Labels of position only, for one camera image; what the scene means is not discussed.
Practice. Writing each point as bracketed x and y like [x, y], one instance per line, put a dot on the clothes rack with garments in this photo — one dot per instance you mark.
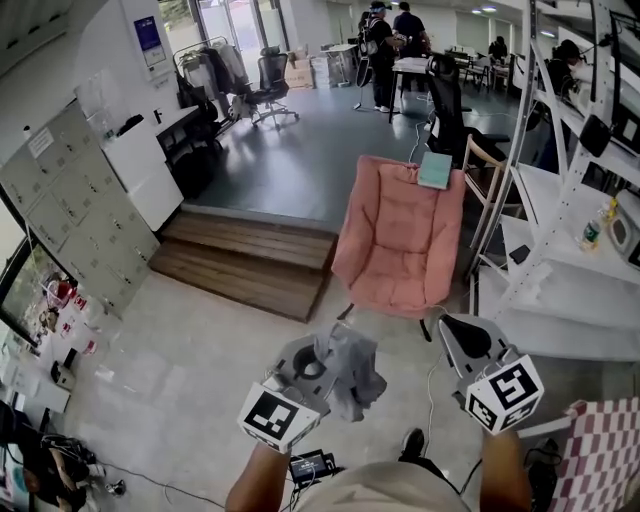
[215, 70]

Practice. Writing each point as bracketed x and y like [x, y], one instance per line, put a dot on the blue wall poster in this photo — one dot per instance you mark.
[149, 35]

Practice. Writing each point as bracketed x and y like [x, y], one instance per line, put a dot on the wooden chair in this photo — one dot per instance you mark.
[472, 165]

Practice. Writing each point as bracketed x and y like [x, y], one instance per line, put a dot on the grey locker cabinet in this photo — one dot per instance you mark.
[75, 210]

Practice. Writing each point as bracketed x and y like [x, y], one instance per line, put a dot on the pile of red white cartons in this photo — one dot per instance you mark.
[65, 295]

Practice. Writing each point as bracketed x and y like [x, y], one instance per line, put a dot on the pink padded armchair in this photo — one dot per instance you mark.
[395, 235]

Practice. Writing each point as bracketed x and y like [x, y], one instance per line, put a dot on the person's black shoe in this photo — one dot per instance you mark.
[412, 445]

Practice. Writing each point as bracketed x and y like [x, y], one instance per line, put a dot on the black office chair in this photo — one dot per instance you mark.
[447, 105]
[272, 75]

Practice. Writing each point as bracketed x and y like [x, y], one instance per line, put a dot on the small beige box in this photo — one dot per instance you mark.
[62, 372]

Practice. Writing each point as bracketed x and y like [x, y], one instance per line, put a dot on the grey cloth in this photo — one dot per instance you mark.
[352, 365]

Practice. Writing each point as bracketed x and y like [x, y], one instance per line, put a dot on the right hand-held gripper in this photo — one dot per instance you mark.
[505, 392]

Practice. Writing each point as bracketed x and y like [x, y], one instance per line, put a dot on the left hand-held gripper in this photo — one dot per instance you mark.
[272, 410]

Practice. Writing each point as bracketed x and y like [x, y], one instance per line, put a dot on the white table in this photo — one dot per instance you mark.
[410, 64]
[550, 280]

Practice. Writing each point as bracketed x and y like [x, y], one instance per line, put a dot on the wooden steps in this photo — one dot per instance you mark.
[245, 260]

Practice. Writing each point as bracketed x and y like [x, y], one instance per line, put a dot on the black phone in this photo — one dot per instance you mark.
[519, 254]

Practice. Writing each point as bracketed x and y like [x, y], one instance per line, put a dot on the green plastic bottle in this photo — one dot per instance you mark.
[590, 235]

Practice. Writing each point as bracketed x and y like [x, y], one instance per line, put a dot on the person's right forearm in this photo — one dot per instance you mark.
[505, 475]

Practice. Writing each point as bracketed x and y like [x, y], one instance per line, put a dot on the white cabinet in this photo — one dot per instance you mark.
[145, 175]

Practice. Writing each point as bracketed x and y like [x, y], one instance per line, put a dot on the stack of cardboard boxes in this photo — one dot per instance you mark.
[300, 72]

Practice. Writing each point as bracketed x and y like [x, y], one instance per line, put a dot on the person's left forearm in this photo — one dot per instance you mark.
[260, 480]

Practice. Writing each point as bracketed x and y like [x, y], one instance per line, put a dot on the small black screen device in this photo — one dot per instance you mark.
[310, 467]

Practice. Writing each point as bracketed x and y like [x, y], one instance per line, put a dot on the person's beige shirt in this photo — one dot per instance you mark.
[390, 490]

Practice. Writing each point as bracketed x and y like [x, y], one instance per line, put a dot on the teal book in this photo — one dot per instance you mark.
[434, 172]

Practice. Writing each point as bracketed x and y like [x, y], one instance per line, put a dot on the pink white checkered cloth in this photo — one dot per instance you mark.
[600, 460]

